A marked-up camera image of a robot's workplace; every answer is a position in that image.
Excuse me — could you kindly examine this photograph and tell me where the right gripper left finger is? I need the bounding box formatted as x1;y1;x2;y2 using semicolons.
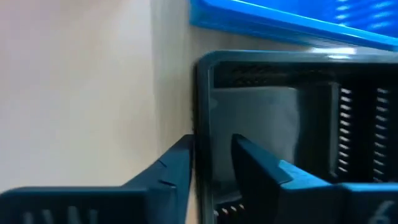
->
0;134;195;224

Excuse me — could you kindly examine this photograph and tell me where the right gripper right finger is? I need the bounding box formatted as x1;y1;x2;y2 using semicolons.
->
231;133;398;224

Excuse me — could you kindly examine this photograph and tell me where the black slotted plastic basket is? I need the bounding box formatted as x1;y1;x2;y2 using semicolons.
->
192;49;398;224

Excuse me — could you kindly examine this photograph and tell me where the blue slotted plastic basket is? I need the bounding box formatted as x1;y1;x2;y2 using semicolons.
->
189;0;398;52

